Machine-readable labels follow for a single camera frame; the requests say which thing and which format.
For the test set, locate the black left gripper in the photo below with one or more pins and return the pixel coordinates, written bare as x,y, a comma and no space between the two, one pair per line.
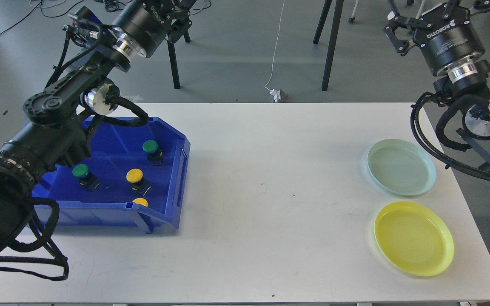
149,22

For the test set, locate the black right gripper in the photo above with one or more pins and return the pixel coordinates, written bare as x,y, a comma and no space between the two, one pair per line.
451,38

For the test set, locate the yellow push button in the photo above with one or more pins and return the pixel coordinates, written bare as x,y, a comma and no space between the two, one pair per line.
140,201
137,181

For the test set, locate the green push button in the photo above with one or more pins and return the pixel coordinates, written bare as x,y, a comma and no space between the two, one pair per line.
86,179
153,152

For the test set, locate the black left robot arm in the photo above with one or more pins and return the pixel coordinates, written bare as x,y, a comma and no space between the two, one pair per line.
63,118

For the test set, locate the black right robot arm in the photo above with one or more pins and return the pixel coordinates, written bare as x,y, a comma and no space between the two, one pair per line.
465,124

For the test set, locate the light green plate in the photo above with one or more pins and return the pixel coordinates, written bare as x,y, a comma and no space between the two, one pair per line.
401,167

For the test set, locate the yellow push button front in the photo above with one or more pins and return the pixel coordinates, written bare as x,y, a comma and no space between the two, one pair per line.
140,201

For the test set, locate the yellow plate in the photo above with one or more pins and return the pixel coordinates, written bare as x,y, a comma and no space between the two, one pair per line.
414,239

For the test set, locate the black stand legs left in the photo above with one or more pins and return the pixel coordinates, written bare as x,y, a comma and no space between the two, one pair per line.
173,63

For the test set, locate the black stand legs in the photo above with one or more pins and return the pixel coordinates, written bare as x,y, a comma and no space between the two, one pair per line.
173,63
333,37

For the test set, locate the white chair leg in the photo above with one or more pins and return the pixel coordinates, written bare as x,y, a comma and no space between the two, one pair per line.
353,13

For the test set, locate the black stand legs right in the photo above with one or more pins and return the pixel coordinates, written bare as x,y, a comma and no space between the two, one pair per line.
333,37

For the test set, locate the blue plastic bin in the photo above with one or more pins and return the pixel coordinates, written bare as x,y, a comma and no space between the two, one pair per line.
116,150

